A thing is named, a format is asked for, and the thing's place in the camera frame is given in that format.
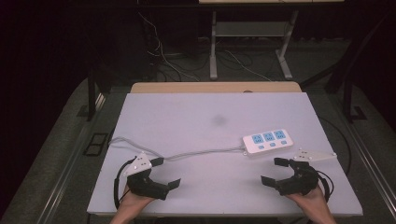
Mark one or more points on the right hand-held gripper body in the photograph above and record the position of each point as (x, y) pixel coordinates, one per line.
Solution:
(302, 182)

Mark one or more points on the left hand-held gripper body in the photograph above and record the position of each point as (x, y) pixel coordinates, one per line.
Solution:
(146, 185)

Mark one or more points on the person's left hand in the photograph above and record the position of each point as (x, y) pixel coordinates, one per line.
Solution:
(134, 203)

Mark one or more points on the person's right hand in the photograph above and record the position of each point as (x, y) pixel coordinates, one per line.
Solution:
(313, 202)

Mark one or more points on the white power strip blue sockets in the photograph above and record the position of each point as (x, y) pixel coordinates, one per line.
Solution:
(267, 142)

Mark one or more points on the black metal stand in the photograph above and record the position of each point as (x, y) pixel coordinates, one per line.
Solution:
(348, 102)
(91, 99)

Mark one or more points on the aluminium floor rail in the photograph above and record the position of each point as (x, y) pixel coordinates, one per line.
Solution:
(71, 161)
(370, 161)

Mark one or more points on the white metal frame desk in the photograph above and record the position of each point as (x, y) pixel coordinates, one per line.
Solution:
(213, 62)

